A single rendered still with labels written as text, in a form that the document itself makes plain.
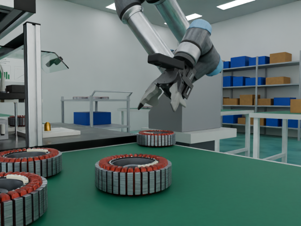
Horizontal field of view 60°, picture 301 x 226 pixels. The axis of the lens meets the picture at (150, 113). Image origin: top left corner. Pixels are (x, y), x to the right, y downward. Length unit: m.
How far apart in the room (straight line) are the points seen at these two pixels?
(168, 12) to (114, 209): 0.93
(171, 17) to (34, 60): 0.65
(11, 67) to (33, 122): 5.72
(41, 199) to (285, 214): 0.26
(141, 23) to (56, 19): 5.95
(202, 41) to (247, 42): 7.16
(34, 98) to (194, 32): 0.51
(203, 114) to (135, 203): 0.89
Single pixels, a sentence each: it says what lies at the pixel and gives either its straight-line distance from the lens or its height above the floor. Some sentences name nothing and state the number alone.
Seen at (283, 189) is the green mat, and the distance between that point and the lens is 0.43.
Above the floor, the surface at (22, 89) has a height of 0.91.
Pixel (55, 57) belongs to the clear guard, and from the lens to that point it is 1.12.
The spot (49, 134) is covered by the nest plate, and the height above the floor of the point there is 0.78.
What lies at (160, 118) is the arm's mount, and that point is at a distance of 1.16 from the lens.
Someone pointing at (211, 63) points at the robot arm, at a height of 1.00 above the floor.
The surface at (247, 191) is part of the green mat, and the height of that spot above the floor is 0.75.
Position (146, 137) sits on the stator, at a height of 0.78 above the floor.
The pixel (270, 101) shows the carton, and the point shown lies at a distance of 6.96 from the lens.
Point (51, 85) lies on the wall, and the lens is 6.58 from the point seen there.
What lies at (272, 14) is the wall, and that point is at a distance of 7.87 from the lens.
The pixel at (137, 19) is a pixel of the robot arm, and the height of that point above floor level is 1.17.
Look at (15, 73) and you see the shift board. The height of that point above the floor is 1.47.
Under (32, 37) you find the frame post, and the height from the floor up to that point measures 1.02.
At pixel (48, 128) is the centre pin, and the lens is 0.88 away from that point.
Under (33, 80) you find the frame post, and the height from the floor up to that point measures 0.92.
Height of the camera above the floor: 0.87
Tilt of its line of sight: 2 degrees down
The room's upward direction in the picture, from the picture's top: straight up
